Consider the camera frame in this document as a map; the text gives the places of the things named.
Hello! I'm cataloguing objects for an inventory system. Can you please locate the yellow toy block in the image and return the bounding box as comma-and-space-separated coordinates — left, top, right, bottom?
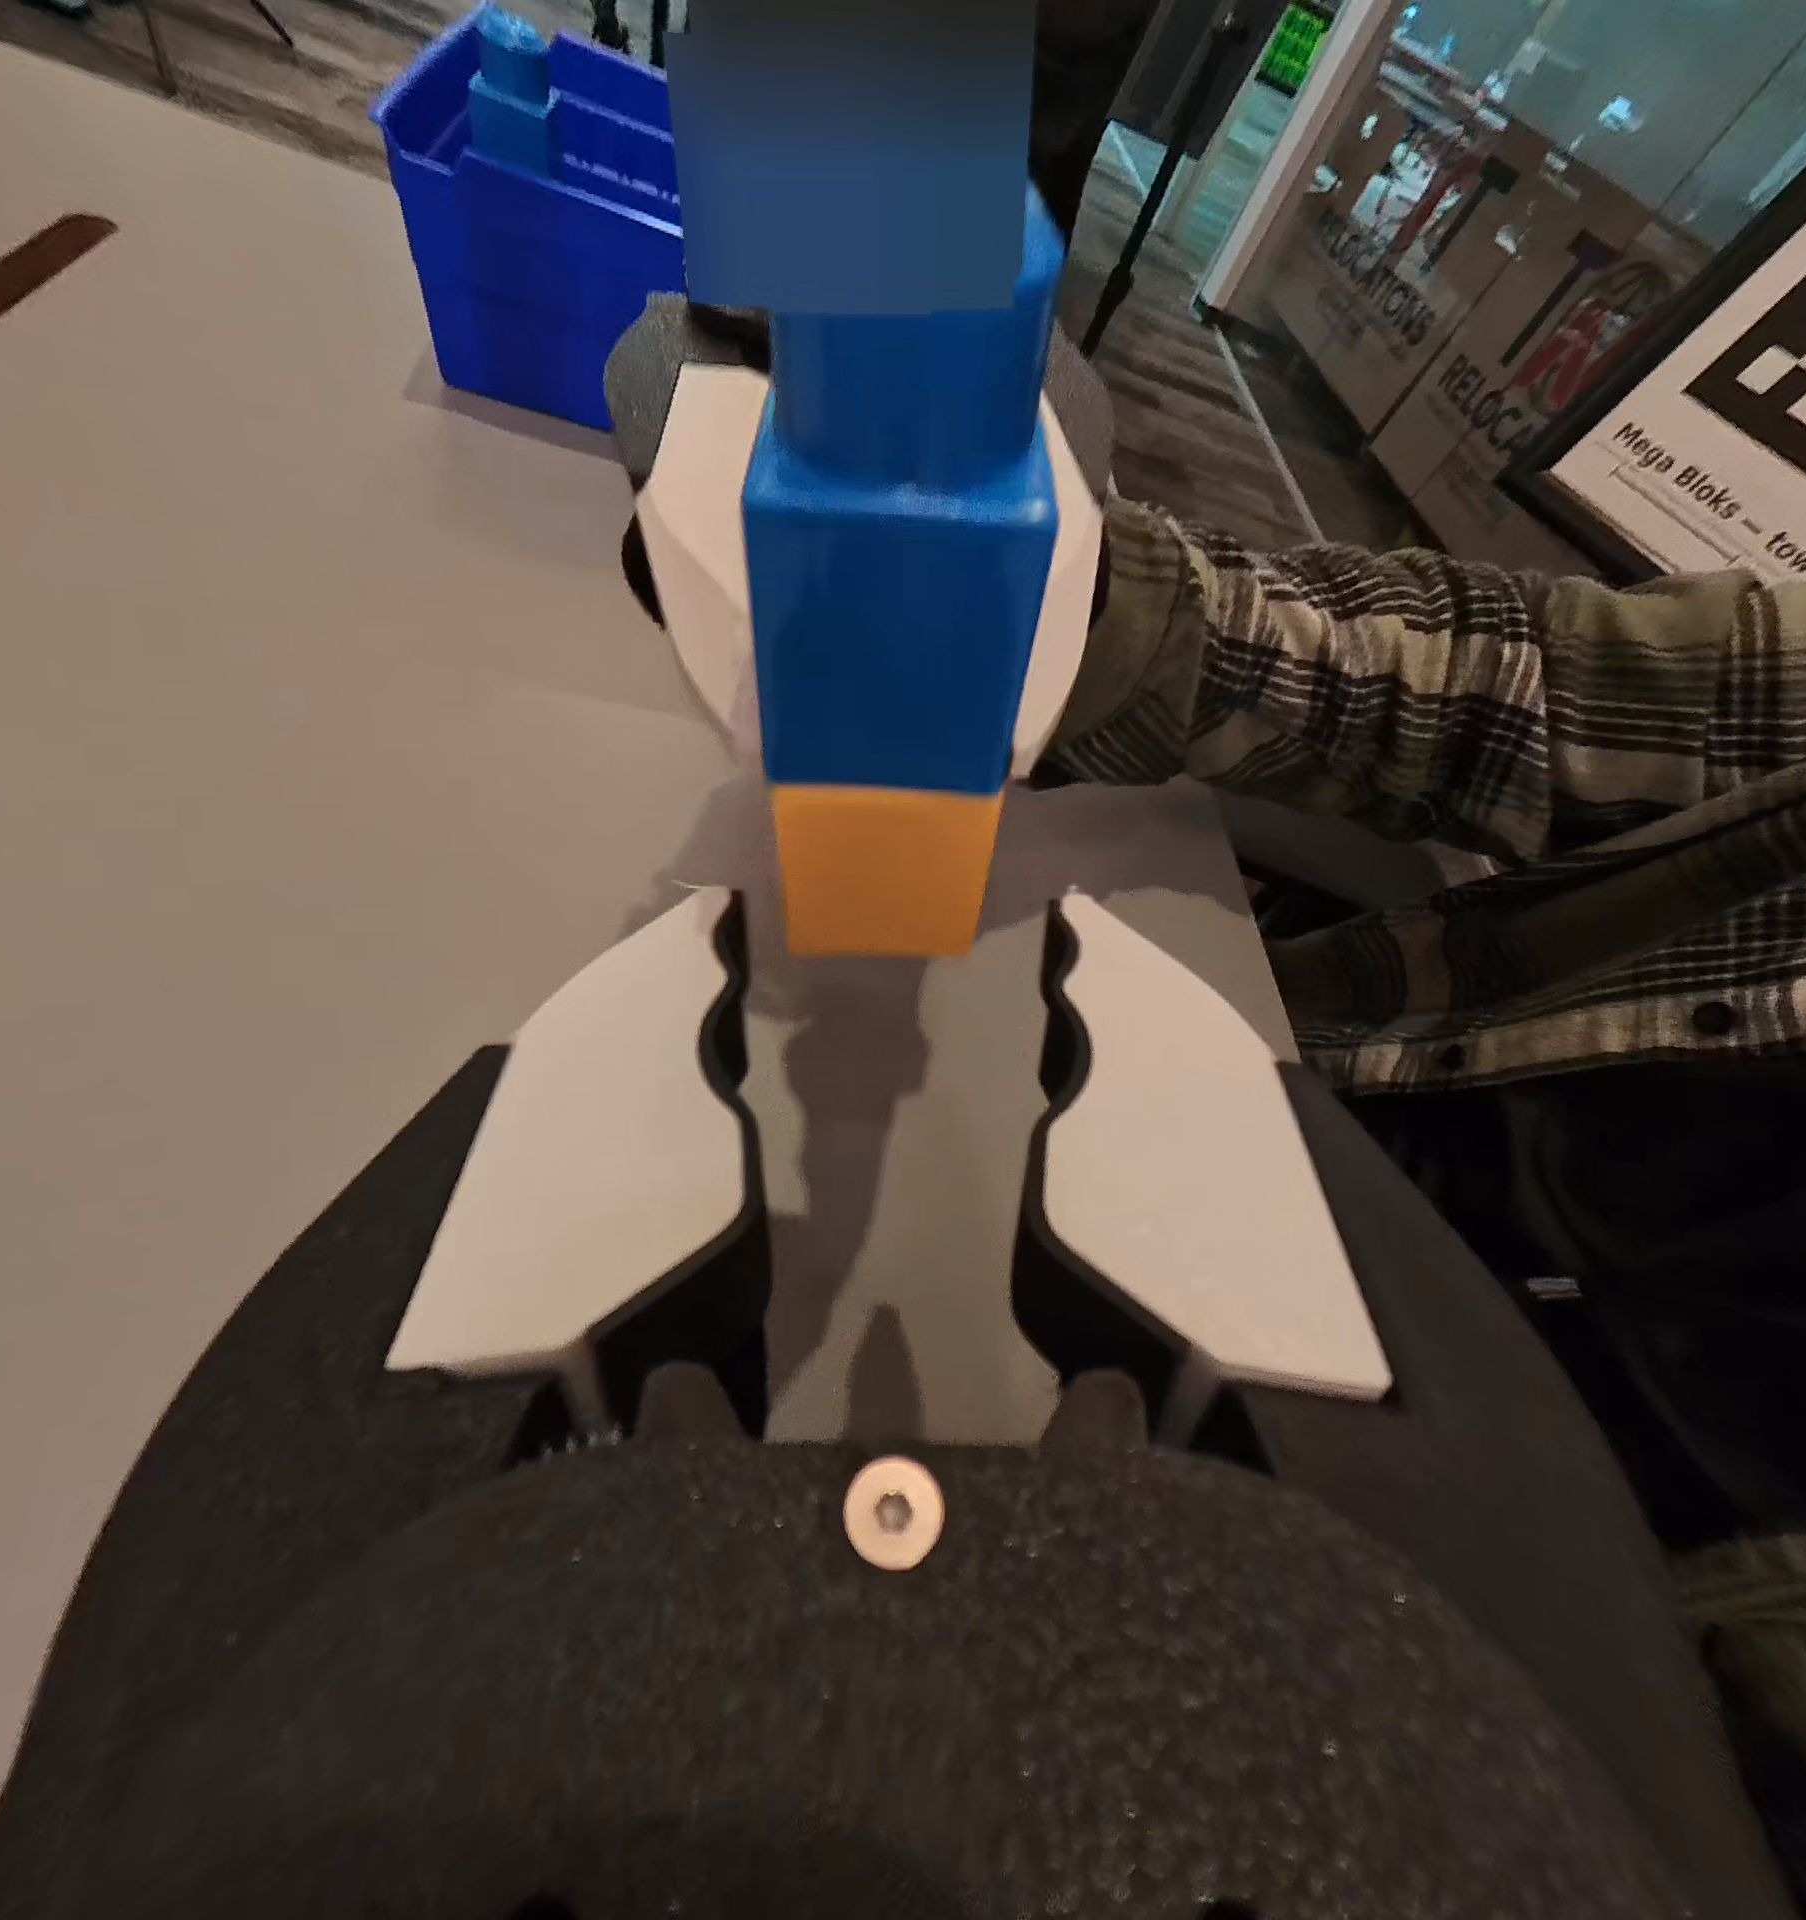
771, 783, 1008, 959

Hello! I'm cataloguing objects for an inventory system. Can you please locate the framed checkered marker sign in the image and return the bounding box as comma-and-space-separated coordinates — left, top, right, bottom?
1503, 150, 1806, 588

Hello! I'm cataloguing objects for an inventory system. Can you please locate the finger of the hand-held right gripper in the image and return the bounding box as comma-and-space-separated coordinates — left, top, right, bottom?
631, 366, 771, 761
1001, 420, 1105, 780

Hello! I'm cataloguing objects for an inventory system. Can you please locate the blue toy block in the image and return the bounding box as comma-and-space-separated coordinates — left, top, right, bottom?
467, 4, 561, 178
742, 308, 1062, 795
1026, 193, 1069, 360

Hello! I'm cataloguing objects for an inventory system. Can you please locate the person's right forearm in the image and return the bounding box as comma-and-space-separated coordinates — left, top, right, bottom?
1031, 502, 1806, 904

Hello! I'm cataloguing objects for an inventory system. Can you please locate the blue plastic bin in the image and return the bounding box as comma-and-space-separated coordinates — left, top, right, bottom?
369, 0, 692, 438

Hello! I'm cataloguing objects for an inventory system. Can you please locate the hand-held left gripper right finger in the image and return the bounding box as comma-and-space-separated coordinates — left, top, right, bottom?
1011, 886, 1397, 1444

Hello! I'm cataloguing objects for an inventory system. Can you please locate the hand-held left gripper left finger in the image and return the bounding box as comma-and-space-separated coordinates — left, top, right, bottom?
384, 886, 771, 1429

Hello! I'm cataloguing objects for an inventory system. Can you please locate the dark panel on tripod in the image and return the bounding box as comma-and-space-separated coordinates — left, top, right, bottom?
1078, 0, 1259, 359

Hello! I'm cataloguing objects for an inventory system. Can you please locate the cardboard moving box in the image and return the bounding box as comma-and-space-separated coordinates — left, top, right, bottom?
1375, 193, 1685, 527
1263, 90, 1475, 438

